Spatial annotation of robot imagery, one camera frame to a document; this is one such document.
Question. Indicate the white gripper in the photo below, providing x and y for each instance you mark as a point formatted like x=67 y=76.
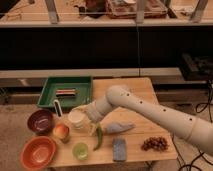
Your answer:
x=91 y=112

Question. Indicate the dark maroon bowl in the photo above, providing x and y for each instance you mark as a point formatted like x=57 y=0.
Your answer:
x=41 y=122

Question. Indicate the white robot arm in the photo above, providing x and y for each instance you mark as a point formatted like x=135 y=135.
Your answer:
x=192 y=129

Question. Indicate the white cup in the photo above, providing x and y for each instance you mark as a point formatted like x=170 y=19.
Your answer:
x=76 y=118

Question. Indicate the green chili pepper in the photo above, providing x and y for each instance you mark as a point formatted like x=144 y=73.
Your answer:
x=99 y=134

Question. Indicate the green plastic tray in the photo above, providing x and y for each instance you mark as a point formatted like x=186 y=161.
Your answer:
x=83 y=85

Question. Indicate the blue crumpled cloth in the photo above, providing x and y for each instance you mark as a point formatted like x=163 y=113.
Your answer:
x=116 y=127

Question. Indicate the orange yellow cup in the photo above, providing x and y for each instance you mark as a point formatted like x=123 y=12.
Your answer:
x=61 y=131

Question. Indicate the red items in tray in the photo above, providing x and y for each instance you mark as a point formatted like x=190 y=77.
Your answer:
x=66 y=92

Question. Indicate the small green cup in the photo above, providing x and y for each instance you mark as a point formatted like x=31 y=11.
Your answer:
x=80 y=151

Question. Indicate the blue sponge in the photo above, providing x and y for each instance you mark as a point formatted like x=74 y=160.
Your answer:
x=119 y=150

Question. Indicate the orange bowl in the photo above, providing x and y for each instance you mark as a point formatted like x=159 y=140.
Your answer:
x=37 y=153

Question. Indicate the bunch of red grapes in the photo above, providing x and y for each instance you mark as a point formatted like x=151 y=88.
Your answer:
x=155 y=143

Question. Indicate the white handled utensil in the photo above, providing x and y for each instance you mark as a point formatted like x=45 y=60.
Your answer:
x=58 y=108

